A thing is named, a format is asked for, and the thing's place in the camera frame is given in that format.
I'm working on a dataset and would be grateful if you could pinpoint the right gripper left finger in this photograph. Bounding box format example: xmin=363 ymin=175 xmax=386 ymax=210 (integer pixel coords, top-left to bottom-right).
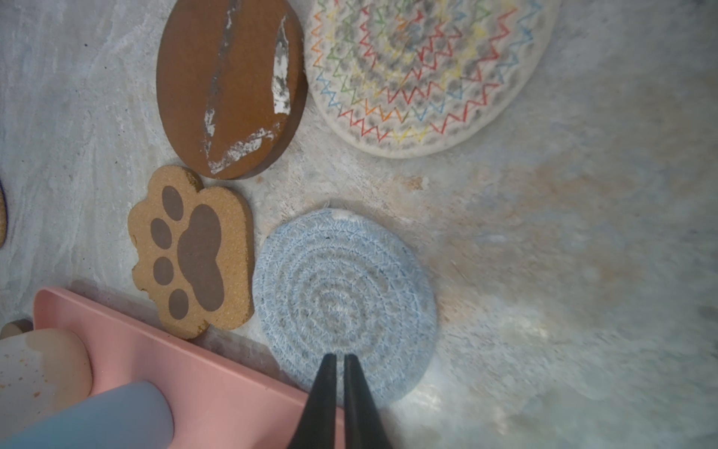
xmin=287 ymin=354 xmax=337 ymax=449

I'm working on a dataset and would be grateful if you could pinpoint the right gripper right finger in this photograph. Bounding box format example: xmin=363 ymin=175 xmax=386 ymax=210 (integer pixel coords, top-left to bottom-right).
xmin=343 ymin=355 xmax=393 ymax=449

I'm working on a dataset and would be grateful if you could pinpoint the light blue woven coaster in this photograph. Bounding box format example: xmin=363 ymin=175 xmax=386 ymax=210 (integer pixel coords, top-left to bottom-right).
xmin=252 ymin=208 xmax=439 ymax=407

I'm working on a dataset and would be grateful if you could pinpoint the white multicolour woven coaster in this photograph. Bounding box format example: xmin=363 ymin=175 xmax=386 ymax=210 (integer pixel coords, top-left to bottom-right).
xmin=304 ymin=0 xmax=560 ymax=159

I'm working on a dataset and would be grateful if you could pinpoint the dark brown round coaster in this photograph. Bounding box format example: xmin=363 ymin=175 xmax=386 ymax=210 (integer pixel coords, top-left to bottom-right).
xmin=156 ymin=1 xmax=308 ymax=180

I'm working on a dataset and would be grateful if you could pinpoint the pink tray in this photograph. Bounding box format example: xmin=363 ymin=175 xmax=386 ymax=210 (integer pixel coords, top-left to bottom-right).
xmin=34 ymin=287 xmax=308 ymax=448

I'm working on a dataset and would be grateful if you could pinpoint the light blue mug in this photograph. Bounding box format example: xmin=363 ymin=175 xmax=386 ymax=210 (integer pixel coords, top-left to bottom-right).
xmin=1 ymin=382 xmax=174 ymax=448

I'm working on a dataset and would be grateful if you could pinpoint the cork paw coaster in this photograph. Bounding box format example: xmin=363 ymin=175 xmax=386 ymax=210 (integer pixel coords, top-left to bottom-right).
xmin=128 ymin=166 xmax=254 ymax=340

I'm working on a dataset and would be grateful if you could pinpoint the white speckled mug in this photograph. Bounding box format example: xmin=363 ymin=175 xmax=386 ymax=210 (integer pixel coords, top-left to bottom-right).
xmin=1 ymin=329 xmax=93 ymax=441

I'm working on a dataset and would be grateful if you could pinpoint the rattan woven coaster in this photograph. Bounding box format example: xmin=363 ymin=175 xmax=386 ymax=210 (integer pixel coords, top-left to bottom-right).
xmin=0 ymin=186 xmax=9 ymax=247

